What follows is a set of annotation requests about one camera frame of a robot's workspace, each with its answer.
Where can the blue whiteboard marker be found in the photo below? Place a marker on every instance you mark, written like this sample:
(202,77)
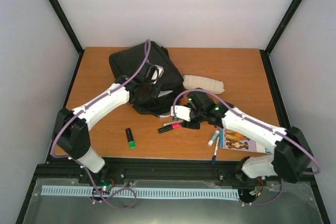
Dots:
(215,151)

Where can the right black frame post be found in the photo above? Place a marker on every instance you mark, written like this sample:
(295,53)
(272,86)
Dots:
(291,10)

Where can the slim white pen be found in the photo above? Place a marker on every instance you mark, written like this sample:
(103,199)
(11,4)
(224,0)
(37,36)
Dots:
(170,123)

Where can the black frame post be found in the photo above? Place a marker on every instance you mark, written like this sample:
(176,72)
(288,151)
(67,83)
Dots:
(55,4)
(291,10)

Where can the white glue stick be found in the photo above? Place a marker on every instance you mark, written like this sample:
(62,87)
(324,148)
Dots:
(213,138)

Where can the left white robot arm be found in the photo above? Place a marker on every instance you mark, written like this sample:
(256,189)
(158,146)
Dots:
(71,136)

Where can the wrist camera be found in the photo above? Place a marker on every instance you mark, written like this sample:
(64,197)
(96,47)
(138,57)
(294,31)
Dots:
(181,112)
(157,72)

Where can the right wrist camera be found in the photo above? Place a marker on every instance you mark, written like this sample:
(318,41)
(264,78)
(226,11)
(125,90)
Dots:
(181,112)

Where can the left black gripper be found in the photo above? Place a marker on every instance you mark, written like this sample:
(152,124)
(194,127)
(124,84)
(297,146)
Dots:
(155,93)

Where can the green highlighter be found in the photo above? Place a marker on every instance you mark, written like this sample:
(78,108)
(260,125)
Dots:
(130,138)

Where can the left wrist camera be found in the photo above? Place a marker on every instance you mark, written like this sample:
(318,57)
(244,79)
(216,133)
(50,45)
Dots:
(157,72)

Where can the purple dog picture book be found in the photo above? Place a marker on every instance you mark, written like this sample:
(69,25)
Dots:
(232,140)

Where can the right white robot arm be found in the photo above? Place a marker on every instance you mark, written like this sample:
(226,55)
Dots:
(289,153)

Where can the left black frame post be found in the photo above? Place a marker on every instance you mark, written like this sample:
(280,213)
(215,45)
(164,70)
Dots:
(55,4)

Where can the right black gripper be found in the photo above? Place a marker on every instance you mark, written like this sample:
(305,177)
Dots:
(196,126)

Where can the grey Gatsby book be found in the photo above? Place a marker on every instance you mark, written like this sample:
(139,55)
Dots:
(163,93)

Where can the pink highlighter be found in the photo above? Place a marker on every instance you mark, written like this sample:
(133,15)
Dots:
(168,128)

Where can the black student bag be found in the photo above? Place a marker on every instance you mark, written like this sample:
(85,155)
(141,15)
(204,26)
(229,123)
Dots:
(126,65)

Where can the cream quilted pencil case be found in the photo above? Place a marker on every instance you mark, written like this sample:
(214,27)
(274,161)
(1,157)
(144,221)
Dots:
(208,84)

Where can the light blue cable duct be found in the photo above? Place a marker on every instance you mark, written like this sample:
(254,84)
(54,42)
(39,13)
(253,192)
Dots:
(142,193)

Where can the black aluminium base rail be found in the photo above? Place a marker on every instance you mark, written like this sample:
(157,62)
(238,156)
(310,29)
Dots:
(118,171)

